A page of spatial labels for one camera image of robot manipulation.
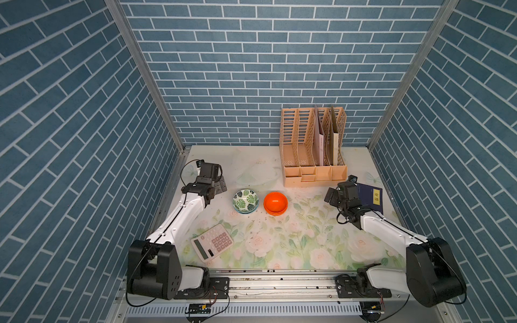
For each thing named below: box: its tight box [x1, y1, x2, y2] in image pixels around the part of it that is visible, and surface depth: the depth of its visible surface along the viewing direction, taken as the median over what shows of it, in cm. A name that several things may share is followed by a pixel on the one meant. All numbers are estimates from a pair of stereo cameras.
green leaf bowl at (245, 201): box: [232, 188, 260, 214], surface depth 96 cm
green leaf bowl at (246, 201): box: [232, 188, 260, 214], surface depth 96 cm
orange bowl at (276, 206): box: [263, 196, 289, 217], surface depth 94 cm
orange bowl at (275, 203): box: [263, 191, 289, 217], surface depth 95 cm
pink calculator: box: [190, 224, 235, 264], surface depth 84 cm
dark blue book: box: [356, 183, 384, 214], surface depth 101 cm
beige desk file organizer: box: [279, 104, 349, 188], surface depth 107 cm
